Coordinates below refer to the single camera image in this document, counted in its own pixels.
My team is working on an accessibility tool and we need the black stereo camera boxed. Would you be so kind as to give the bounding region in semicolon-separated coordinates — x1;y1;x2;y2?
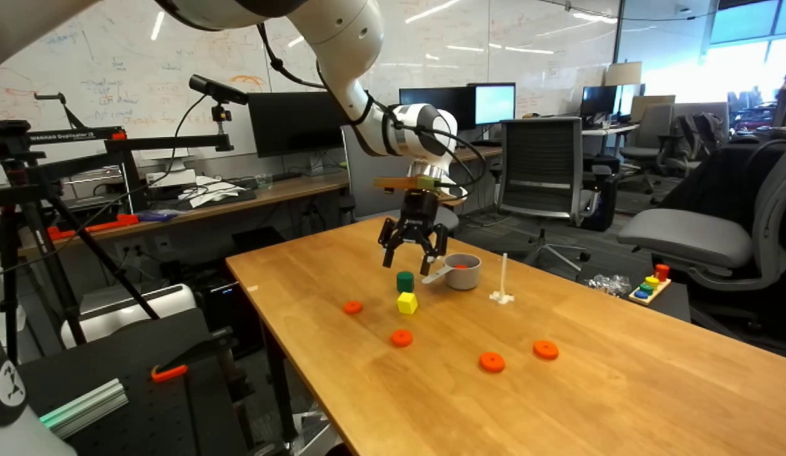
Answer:
187;73;251;107

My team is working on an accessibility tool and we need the distant grey office chair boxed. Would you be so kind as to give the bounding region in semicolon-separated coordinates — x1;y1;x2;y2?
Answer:
618;94;680;172

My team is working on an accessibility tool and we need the grey padded office chair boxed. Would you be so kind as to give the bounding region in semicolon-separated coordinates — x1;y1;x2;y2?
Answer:
617;135;786;339

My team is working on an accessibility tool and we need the low black side table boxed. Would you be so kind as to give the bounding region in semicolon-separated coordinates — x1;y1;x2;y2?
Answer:
579;269;694;324

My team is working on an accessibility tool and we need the clear plastic bag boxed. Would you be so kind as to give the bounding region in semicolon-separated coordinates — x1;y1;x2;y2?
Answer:
589;271;634;298

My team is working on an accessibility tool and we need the colourful stacking toy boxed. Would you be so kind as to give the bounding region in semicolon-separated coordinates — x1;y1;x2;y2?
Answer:
625;262;675;307

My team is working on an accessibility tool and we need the orange clamp handle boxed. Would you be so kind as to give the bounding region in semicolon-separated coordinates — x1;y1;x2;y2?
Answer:
150;362;192;387

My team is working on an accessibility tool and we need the grey measuring cup with handle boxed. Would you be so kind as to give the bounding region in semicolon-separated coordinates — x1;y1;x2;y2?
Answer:
430;250;483;293

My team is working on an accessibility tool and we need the white rounded machine housing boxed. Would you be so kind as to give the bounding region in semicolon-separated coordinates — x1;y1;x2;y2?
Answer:
57;282;197;350

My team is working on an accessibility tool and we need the black table leg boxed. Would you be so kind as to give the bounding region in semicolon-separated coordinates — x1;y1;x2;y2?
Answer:
262;324;298;450

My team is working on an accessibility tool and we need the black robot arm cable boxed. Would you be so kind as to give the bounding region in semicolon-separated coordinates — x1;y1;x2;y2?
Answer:
254;20;490;193

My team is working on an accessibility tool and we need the black unlit desk monitor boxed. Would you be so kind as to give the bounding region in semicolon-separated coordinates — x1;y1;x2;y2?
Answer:
395;87;476;143

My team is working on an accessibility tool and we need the black camera tripod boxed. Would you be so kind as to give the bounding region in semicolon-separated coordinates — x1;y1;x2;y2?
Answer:
0;117;161;364

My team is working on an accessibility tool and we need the black mesh office chair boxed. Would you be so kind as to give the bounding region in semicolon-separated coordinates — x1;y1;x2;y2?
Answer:
496;117;601;257

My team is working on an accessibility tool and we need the clear peg on base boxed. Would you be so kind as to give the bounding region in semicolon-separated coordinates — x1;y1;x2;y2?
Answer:
487;250;516;307

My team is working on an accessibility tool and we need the black robot stand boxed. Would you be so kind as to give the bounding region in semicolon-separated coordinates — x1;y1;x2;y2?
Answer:
17;307;262;456

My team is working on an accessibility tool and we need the lit desk monitor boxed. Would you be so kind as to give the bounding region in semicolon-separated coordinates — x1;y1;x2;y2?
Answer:
468;81;519;130

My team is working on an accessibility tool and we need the small distant dark monitor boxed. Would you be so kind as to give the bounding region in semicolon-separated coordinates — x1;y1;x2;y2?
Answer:
579;83;620;122

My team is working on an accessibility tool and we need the black boom with orange knobs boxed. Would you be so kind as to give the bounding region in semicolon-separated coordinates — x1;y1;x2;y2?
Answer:
0;120;235;163

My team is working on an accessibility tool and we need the small blue item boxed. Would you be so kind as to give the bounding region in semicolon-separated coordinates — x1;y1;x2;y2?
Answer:
136;207;180;226

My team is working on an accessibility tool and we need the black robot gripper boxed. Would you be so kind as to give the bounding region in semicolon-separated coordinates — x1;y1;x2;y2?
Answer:
374;184;452;278

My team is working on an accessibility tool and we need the large dark monitor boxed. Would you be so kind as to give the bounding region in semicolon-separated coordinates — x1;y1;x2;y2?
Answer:
246;89;363;160

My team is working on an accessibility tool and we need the black cap with logo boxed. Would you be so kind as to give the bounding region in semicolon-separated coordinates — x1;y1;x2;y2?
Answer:
0;334;31;431

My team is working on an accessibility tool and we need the long wooden wall desk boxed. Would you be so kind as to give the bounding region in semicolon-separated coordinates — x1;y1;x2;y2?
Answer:
21;144;506;257

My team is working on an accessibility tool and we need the light grey fabric office chair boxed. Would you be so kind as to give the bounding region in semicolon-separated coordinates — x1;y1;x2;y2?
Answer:
340;125;463;239

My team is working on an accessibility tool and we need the silver aluminium bar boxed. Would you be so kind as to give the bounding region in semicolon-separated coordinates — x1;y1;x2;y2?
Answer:
36;376;131;440

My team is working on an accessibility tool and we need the white paper pile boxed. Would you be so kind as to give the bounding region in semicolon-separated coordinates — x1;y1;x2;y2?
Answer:
173;174;246;210

